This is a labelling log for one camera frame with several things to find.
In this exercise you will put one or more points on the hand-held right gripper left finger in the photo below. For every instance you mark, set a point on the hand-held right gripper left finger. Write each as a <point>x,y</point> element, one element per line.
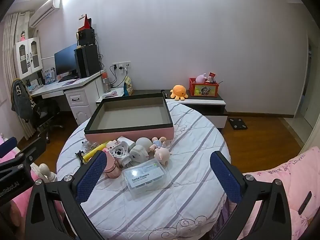
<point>91,177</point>

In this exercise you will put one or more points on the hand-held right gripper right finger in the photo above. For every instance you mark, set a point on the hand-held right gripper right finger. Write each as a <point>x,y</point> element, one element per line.
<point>226,180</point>

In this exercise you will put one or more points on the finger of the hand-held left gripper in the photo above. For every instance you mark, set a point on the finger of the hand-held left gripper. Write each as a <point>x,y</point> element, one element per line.
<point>8,145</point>
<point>33,150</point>

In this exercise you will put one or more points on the pink round jar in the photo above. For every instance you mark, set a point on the pink round jar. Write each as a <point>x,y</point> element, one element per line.
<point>112,170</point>

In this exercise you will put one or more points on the small black toy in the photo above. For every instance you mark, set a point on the small black toy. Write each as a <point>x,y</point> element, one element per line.
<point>80,155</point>

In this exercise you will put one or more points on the yellow tube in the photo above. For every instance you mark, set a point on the yellow tube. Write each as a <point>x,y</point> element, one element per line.
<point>93,152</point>

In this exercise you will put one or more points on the pink pig toy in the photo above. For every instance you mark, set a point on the pink pig toy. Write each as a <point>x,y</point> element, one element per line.
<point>111,145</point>

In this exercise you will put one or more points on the white plastic bottle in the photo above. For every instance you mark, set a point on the white plastic bottle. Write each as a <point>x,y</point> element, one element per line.
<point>120,152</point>

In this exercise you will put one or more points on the white round robot toy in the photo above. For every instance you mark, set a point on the white round robot toy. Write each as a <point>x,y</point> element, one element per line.
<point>140,153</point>

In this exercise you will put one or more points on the clear dental floss box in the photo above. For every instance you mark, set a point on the clear dental floss box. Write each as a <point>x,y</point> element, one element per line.
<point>146,178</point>

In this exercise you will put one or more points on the pink storage box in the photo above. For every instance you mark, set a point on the pink storage box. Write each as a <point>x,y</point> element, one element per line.
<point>130,133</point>

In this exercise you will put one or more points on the pink pig figurine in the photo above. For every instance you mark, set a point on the pink pig figurine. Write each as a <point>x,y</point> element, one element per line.
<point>162,154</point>

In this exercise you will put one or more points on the blue dress doll figurine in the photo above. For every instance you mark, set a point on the blue dress doll figurine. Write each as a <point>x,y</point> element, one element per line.
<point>158,143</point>

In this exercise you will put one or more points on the clear plastic trinket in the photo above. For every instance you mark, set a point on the clear plastic trinket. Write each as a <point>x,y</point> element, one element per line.
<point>90,144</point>

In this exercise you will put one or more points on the black office chair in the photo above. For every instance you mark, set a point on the black office chair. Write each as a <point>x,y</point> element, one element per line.
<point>45,110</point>

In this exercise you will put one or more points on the dark jacket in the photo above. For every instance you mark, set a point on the dark jacket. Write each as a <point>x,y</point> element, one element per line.
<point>21,97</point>

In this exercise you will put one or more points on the pink blanket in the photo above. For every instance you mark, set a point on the pink blanket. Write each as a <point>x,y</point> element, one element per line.
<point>282,175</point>

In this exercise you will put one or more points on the black bathroom scale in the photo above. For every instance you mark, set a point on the black bathroom scale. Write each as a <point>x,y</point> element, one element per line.
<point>237,123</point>

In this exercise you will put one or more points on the white desk with drawers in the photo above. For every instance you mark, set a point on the white desk with drawers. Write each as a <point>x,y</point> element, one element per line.
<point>80,100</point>

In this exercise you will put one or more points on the blue white box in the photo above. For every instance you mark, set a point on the blue white box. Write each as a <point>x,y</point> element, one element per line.
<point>49,77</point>

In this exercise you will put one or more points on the pink book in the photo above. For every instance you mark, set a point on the pink book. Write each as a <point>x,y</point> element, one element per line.
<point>70,82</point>

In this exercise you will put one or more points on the black white low cabinet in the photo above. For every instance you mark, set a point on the black white low cabinet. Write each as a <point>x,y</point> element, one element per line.
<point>207,102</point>

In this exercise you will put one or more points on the black slim object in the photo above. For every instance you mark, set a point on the black slim object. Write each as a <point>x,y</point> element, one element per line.
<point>305,202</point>

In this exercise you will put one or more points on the pink papers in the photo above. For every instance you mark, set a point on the pink papers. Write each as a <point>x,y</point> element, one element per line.
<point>110,94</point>

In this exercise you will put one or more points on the red plastic crate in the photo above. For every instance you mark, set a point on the red plastic crate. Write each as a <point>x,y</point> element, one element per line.
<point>203,90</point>

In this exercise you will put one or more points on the red cap bottle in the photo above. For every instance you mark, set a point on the red cap bottle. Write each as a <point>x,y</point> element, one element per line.
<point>107,83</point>

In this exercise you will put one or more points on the black computer monitor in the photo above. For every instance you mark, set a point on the black computer monitor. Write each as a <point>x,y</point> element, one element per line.
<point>65,60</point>

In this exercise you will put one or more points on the yellow snack bag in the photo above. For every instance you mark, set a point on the yellow snack bag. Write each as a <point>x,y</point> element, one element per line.
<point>128,86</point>

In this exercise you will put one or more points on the orange octopus plush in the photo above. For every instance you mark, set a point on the orange octopus plush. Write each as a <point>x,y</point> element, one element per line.
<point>179,91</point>

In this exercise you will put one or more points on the black computer tower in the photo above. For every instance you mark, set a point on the black computer tower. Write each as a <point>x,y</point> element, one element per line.
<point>87,62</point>

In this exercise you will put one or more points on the pink plush toy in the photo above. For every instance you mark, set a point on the pink plush toy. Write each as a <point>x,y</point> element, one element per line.
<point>201,78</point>

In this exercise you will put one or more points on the small red box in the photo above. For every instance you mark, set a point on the small red box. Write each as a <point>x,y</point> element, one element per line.
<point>212,75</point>

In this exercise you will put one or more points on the small pink doll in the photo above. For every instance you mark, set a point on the small pink doll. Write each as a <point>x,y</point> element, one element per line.
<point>22,35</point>

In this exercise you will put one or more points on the black speaker box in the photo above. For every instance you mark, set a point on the black speaker box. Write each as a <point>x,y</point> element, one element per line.
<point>86,37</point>

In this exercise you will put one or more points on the red paper bag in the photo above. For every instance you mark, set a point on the red paper bag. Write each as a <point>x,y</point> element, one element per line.
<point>86,23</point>

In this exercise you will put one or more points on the white air conditioner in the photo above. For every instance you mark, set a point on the white air conditioner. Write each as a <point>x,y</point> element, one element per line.
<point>45,12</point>

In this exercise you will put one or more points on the white wall cabinet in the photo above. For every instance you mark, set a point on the white wall cabinet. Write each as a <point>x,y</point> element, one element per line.
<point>27,57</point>

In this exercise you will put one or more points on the white door frame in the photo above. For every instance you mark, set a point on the white door frame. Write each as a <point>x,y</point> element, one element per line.
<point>301,100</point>

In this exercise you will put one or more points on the white wall outlet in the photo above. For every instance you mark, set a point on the white wall outlet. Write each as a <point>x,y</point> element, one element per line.
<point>121,65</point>

